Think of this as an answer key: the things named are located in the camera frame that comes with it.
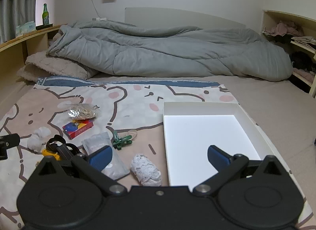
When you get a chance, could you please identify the built-in closet shelf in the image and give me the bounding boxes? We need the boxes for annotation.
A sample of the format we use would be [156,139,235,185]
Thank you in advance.
[261,10,315,97]

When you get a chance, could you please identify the white socks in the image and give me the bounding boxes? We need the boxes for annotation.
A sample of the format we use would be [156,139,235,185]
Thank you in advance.
[27,127,51,152]

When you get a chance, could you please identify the tissue pack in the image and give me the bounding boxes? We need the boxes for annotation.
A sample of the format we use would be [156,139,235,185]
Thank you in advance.
[15,21,36,37]

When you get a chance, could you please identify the grey curtain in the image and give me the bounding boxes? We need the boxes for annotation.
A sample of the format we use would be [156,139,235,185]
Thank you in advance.
[0,0,36,44]

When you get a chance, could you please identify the wooden bedside shelf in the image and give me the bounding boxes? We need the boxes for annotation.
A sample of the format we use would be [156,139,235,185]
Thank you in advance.
[0,25,60,102]

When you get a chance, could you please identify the folded beige clothes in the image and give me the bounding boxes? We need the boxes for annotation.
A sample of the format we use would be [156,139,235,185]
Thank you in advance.
[291,36,316,46]

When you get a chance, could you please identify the pink clothes pile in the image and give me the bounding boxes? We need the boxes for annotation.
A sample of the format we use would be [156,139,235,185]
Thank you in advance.
[263,21,304,37]

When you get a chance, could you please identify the grey toilet cover packet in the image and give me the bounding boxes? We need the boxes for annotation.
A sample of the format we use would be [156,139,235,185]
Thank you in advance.
[82,132,130,180]

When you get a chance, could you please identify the white shallow cardboard box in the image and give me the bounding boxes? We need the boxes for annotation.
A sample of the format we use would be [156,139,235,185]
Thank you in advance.
[162,101,284,187]

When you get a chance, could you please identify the green plastic clothes pegs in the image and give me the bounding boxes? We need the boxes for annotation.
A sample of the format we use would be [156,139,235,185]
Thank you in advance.
[112,131,132,150]

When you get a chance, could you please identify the red blue card box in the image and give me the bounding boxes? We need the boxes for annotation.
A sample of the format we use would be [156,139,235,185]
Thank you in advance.
[63,120,94,139]

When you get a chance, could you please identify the yellow headlamp with black strap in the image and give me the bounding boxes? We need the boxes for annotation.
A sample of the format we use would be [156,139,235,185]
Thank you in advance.
[42,135,80,161]

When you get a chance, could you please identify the bag of rubber bands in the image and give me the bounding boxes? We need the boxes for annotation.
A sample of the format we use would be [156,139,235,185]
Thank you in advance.
[67,104,99,120]

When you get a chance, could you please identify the white lace roll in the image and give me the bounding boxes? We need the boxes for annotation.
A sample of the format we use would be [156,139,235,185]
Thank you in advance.
[130,154,162,187]

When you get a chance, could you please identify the grey quilted duvet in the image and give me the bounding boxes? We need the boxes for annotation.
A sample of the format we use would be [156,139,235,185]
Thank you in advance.
[47,20,293,82]

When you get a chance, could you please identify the beige fluffy pillow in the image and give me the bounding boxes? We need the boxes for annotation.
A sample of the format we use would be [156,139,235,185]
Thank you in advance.
[17,51,98,82]

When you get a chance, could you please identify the green glass bottle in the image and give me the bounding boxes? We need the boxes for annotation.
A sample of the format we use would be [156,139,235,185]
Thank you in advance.
[42,3,50,25]

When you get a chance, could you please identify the white power strip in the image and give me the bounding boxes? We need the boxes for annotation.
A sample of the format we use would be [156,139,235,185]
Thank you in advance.
[92,17,107,21]

